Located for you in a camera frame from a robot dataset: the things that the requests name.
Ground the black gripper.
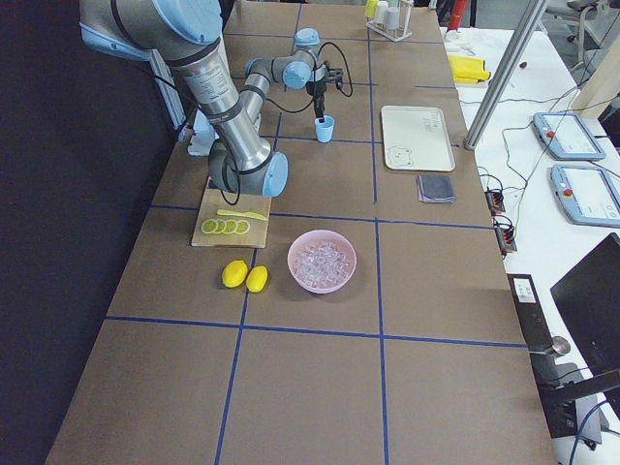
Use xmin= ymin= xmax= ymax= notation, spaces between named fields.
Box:
xmin=306 ymin=78 xmax=326 ymax=120

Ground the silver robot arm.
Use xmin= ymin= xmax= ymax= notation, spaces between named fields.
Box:
xmin=79 ymin=0 xmax=327 ymax=198

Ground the light blue cup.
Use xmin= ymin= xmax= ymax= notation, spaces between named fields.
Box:
xmin=314 ymin=115 xmax=335 ymax=143

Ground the white cup rack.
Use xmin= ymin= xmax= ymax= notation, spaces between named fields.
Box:
xmin=364 ymin=0 xmax=414 ymax=43

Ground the yellow upturned cup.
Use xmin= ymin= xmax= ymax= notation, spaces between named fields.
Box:
xmin=364 ymin=0 xmax=379 ymax=19

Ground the white upturned cup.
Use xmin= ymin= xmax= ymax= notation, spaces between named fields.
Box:
xmin=384 ymin=7 xmax=400 ymax=30

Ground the pile of clear ice cubes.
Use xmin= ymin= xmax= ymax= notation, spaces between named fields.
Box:
xmin=293 ymin=240 xmax=354 ymax=289

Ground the cream bear tray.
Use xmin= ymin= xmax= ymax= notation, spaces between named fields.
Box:
xmin=381 ymin=106 xmax=455 ymax=172

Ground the wooden cutting board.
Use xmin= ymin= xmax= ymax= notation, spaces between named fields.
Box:
xmin=191 ymin=187 xmax=271 ymax=248

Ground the lemon slice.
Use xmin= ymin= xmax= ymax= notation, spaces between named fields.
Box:
xmin=225 ymin=220 xmax=237 ymax=234
xmin=234 ymin=220 xmax=251 ymax=234
xmin=213 ymin=219 xmax=227 ymax=234
xmin=201 ymin=219 xmax=219 ymax=234

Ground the yellow plastic knife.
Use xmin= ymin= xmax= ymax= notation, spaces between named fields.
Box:
xmin=216 ymin=208 xmax=268 ymax=222

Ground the grey folded cloth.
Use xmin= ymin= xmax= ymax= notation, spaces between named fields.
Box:
xmin=418 ymin=174 xmax=455 ymax=203

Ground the pink bowl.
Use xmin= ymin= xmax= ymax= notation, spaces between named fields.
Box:
xmin=287 ymin=230 xmax=357 ymax=295

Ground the yellow lemon near bowl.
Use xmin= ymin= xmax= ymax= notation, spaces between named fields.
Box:
xmin=246 ymin=265 xmax=268 ymax=294

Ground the yellow lemon near edge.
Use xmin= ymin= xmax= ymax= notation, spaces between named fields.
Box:
xmin=221 ymin=260 xmax=249 ymax=289

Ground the upper red black connector board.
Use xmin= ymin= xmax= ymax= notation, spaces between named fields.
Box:
xmin=484 ymin=189 xmax=506 ymax=216

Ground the red black connector board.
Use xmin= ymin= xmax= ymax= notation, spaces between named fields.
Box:
xmin=484 ymin=189 xmax=506 ymax=216
xmin=492 ymin=215 xmax=517 ymax=257

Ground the lower red black connector board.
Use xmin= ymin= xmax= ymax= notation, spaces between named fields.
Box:
xmin=492 ymin=215 xmax=517 ymax=257

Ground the upper teach pendant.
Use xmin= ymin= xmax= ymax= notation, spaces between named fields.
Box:
xmin=533 ymin=111 xmax=606 ymax=162

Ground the teach pendant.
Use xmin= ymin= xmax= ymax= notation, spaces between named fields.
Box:
xmin=550 ymin=165 xmax=619 ymax=228
xmin=533 ymin=111 xmax=606 ymax=162

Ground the lower teach pendant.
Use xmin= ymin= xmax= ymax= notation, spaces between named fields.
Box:
xmin=550 ymin=165 xmax=619 ymax=228

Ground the black labelled bar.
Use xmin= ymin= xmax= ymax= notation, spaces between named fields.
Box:
xmin=507 ymin=273 xmax=553 ymax=354

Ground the black monitor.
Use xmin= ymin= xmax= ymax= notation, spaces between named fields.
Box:
xmin=551 ymin=232 xmax=620 ymax=374

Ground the black camera cable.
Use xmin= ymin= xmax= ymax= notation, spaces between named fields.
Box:
xmin=217 ymin=42 xmax=354 ymax=205

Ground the aluminium frame post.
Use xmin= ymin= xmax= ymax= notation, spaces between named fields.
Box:
xmin=464 ymin=0 xmax=547 ymax=150

